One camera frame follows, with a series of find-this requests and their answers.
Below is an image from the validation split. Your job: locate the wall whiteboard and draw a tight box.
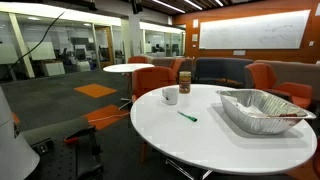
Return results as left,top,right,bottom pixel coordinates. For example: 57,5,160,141
198,9,312,51

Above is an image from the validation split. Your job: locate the green marker pen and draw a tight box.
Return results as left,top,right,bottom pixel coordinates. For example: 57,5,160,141
177,110,198,123

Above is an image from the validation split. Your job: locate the beige sofa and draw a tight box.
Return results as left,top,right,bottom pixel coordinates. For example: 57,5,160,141
253,59,320,101

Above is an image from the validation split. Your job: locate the thin black hanging cable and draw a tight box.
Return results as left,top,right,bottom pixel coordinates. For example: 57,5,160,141
8,11,66,73

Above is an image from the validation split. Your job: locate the chrome table leg frame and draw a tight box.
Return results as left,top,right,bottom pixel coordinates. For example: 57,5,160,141
164,158,214,180

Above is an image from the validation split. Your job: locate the white floor cable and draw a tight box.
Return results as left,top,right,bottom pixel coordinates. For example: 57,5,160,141
87,111,131,124

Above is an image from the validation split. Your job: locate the orange clamp handle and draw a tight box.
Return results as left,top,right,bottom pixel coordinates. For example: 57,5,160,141
63,135,80,145

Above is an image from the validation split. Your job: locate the dark grey sofa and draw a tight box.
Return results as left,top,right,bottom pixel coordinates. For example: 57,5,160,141
193,56,255,89

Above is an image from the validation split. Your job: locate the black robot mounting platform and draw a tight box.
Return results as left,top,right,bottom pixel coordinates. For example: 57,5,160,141
21,117,105,180

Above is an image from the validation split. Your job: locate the black ceiling-mounted device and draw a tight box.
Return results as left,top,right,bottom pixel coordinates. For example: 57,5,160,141
130,0,144,15

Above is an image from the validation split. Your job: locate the aluminium foil tray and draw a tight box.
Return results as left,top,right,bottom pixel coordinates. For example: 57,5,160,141
215,88,317,136

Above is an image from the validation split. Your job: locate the white low cabinet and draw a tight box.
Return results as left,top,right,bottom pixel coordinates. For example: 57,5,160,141
42,60,66,77

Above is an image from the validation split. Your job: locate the wooden glass door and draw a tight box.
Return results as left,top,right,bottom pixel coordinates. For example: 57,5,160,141
94,25,115,69

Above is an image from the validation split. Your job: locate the white ceramic mug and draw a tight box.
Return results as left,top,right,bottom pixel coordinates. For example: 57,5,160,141
161,87,180,106

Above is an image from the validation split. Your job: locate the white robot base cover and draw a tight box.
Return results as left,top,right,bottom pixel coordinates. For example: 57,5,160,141
0,85,41,180

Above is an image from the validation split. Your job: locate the glass jar with brown contents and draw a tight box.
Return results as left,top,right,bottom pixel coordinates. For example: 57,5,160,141
178,70,192,95

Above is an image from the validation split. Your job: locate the white crumpled paper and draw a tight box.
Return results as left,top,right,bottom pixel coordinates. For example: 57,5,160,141
235,101,268,117

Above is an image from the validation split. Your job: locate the small round white table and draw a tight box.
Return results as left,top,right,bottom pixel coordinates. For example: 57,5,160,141
102,63,155,111

